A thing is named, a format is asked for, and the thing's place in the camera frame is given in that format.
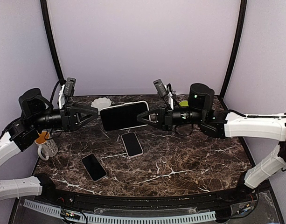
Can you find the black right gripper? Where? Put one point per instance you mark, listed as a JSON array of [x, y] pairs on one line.
[[157, 122]]

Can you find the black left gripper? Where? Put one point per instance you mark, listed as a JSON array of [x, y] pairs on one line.
[[71, 116]]

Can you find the white phone case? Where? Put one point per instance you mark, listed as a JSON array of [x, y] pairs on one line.
[[125, 103]]

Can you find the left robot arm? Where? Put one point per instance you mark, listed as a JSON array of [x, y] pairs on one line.
[[37, 115]]

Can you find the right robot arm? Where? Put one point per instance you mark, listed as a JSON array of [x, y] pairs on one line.
[[222, 124]]

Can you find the left phone in clear case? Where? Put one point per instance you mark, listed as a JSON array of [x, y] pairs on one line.
[[94, 168]]

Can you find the white scalloped bowl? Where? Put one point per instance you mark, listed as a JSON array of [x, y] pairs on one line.
[[101, 103]]

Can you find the green bowl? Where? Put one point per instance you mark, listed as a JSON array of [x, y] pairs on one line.
[[184, 104]]

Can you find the white patterned mug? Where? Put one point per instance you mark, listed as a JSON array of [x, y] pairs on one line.
[[47, 147]]

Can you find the small circuit board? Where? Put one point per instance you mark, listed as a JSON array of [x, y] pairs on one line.
[[69, 215]]

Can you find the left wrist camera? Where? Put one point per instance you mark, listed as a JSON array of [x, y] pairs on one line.
[[67, 91]]

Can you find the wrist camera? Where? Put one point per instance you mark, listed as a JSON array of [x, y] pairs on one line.
[[67, 91], [165, 93]]

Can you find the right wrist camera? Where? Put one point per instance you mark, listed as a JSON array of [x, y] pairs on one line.
[[165, 93]]

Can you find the white slotted cable duct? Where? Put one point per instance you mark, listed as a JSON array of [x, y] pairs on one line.
[[120, 218]]

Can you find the black front rail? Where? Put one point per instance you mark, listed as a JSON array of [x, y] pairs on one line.
[[82, 201]]

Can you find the left black frame post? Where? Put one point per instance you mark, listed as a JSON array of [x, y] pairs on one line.
[[51, 42]]

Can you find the black frame post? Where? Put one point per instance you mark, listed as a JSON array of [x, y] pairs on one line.
[[235, 47], [51, 42]]

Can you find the right black frame post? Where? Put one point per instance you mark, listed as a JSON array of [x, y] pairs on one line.
[[235, 47]]

